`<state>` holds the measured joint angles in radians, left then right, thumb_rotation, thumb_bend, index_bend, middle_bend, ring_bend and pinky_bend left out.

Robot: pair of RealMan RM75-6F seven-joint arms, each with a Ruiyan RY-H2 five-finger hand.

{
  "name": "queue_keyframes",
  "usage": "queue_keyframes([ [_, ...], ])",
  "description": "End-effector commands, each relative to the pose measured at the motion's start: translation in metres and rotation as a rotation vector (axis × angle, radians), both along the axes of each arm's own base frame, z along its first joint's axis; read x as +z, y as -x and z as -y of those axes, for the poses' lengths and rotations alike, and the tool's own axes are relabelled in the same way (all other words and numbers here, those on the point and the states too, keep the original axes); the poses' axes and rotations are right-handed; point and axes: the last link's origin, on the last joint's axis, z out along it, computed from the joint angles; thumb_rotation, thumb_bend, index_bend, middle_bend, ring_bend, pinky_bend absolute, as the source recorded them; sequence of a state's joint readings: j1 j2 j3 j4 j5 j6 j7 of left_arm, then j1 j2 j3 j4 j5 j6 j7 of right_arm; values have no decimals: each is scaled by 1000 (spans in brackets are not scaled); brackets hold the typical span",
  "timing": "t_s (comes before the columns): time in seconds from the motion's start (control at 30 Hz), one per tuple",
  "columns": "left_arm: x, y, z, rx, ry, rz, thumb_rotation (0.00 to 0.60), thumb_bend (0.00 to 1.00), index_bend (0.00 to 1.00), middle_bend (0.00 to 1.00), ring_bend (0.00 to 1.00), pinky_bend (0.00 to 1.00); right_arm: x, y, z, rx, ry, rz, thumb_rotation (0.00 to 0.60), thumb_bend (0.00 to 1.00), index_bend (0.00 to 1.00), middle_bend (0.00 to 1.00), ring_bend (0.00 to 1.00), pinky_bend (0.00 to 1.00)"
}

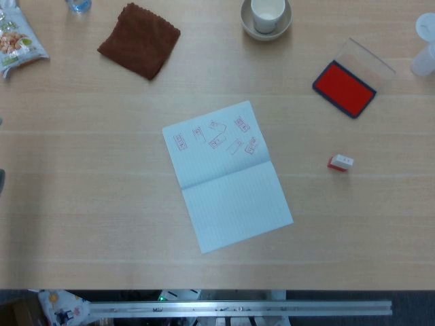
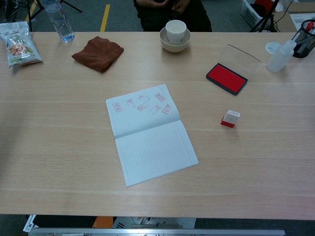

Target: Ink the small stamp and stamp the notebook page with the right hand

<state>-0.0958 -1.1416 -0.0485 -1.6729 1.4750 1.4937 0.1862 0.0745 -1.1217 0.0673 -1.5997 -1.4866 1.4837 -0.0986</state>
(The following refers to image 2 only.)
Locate white and red stamp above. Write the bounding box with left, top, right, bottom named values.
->
left=220, top=110, right=241, bottom=128

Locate red ink pad clear lid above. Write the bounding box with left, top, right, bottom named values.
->
left=206, top=44, right=261, bottom=96

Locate open lined notebook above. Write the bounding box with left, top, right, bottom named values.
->
left=105, top=84, right=199, bottom=188

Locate beige bowl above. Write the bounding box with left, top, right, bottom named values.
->
left=159, top=26, right=191, bottom=53

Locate brown folded cloth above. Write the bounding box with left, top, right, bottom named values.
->
left=71, top=36, right=125, bottom=74

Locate white paper cup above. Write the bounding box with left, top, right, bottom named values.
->
left=165, top=20, right=187, bottom=45

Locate person in black clothes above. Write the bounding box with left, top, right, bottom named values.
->
left=132, top=0, right=213, bottom=32

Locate orange block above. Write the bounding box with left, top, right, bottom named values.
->
left=93, top=216, right=114, bottom=229

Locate white round disc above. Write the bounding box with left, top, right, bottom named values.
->
left=265, top=41, right=284, bottom=53

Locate translucent squeeze bottle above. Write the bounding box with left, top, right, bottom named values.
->
left=266, top=39, right=295, bottom=73

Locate clear plastic water bottle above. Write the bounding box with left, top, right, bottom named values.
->
left=40, top=0, right=75, bottom=43

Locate white plastic basket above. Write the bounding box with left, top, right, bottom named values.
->
left=240, top=0, right=266, bottom=25

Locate black tripod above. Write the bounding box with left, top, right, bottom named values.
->
left=249, top=0, right=283, bottom=33
left=4, top=0, right=83, bottom=32

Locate silver nut snack bag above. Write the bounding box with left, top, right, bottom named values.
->
left=0, top=21, right=43, bottom=70

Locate cardboard box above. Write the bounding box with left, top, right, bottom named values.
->
left=272, top=0, right=315, bottom=33

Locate white printed label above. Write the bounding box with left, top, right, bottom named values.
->
left=23, top=214, right=37, bottom=233

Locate black mesh pen holder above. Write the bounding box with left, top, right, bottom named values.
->
left=291, top=19, right=315, bottom=59

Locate silver metal rail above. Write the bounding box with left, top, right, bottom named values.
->
left=28, top=227, right=286, bottom=236

